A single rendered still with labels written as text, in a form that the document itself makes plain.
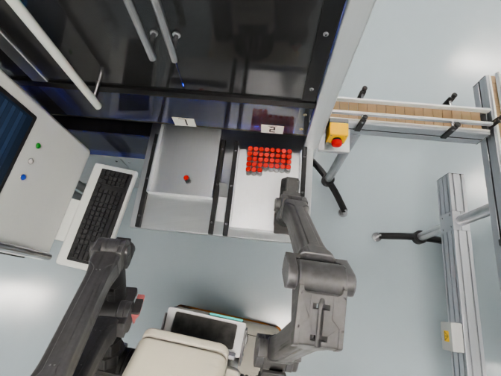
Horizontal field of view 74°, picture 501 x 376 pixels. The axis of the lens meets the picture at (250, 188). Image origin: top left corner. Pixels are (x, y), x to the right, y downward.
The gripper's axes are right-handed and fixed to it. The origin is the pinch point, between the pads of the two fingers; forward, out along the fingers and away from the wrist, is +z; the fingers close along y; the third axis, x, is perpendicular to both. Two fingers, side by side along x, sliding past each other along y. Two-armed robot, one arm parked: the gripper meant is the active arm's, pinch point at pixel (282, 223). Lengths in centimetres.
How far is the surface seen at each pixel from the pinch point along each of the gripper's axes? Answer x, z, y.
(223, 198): 23.2, 14.6, 10.7
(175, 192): 42.7, 14.8, 11.5
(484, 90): -83, 12, 69
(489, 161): -83, 14, 37
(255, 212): 10.0, 14.4, 6.2
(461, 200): -91, 47, 31
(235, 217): 17.3, 14.4, 3.6
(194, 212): 33.7, 14.8, 4.1
